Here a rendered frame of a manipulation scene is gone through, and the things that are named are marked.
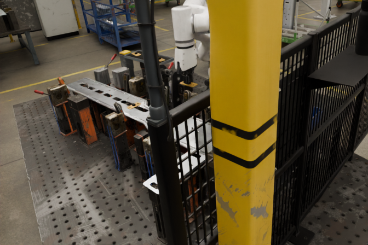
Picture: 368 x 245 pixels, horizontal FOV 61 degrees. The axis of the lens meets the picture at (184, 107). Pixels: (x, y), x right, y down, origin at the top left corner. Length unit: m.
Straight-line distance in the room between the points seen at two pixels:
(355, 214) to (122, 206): 1.07
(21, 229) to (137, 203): 1.39
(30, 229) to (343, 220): 2.17
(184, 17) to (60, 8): 7.37
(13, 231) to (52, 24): 6.38
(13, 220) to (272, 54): 2.66
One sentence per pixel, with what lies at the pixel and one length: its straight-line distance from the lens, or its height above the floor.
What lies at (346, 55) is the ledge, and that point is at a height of 1.43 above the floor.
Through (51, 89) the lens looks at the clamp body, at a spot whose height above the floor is 1.06.
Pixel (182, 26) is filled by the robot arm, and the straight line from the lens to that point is 1.31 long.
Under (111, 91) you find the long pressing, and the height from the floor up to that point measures 1.00.
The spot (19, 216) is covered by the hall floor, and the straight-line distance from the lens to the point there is 2.98.
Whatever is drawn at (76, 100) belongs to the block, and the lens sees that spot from 2.03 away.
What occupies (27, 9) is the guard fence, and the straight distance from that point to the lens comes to 9.30.
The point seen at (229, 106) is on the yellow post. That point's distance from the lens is 0.57.
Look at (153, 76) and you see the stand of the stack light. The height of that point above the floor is 1.63.
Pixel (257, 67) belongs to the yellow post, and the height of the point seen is 1.63.
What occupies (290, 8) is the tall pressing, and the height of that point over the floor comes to 0.67.
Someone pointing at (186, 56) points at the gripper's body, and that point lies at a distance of 1.35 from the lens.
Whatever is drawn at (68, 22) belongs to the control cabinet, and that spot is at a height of 0.36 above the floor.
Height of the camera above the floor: 1.81
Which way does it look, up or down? 27 degrees down
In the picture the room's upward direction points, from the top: 6 degrees counter-clockwise
